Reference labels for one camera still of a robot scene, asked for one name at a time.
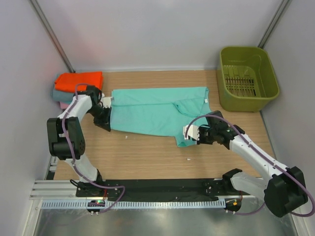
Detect teal t shirt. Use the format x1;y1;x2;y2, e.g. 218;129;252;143
110;87;211;148

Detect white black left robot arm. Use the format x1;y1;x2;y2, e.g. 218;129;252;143
47;84;113;189

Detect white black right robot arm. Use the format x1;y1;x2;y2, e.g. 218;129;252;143
183;111;315;217

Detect pink folded t shirt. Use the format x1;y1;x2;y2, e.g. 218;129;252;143
59;102;69;110

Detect grey folded t shirt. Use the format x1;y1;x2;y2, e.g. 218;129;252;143
52;89;74;104

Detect orange folded t shirt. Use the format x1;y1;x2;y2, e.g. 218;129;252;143
55;71;103;93

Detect green plastic basket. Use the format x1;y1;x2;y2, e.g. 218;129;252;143
217;46;280;112

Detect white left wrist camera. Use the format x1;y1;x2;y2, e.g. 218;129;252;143
100;93;114;108

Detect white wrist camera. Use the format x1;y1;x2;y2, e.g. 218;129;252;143
100;93;114;108
183;125;200;141

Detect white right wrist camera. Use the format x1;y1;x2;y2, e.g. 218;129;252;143
183;125;200;141

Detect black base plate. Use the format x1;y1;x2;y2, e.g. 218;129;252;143
70;178;241;202

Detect white slotted cable duct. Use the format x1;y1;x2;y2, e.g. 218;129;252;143
41;199;225;210

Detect aluminium frame rail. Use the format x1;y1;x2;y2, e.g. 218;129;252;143
29;178;300;200

